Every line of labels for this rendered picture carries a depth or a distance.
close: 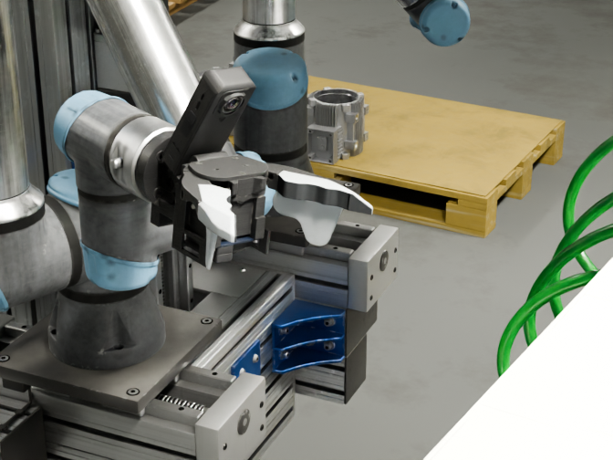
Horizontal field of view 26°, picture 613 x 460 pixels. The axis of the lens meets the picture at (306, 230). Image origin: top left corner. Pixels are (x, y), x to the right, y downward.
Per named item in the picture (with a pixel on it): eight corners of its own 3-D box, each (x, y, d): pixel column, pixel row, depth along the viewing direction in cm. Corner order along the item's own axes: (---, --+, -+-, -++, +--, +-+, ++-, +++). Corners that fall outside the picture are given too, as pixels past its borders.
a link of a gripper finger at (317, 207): (371, 250, 118) (272, 231, 120) (379, 187, 116) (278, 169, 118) (365, 262, 116) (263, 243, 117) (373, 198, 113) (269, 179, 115)
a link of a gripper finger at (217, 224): (231, 293, 106) (229, 250, 115) (237, 224, 104) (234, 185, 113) (192, 290, 106) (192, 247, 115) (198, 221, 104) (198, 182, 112)
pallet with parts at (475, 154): (164, 175, 483) (160, 85, 468) (270, 101, 553) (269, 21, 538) (497, 241, 435) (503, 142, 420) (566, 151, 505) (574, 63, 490)
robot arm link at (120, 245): (201, 270, 138) (197, 173, 134) (109, 304, 132) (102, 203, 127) (158, 245, 144) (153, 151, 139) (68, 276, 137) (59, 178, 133)
